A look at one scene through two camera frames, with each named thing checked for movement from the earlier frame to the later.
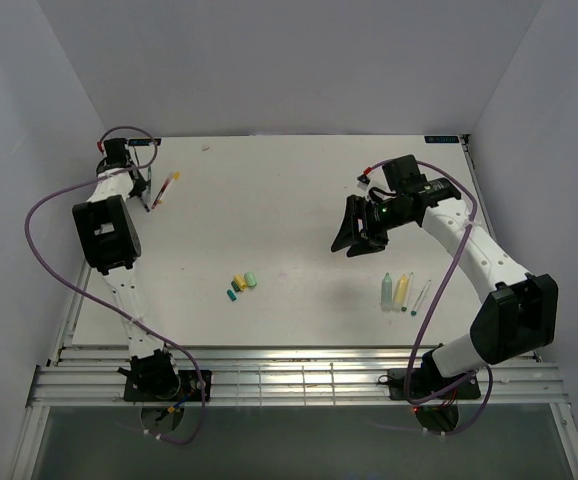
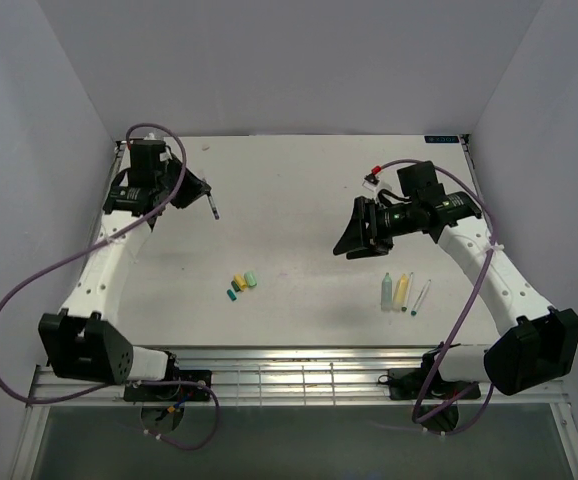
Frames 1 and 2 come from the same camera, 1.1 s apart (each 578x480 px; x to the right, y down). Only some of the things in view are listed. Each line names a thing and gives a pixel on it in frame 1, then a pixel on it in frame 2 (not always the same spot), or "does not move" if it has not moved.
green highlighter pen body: x=386 y=293 does not move
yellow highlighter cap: x=240 y=281 does not move
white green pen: x=420 y=298 does not move
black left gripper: x=140 y=188 → x=196 y=188
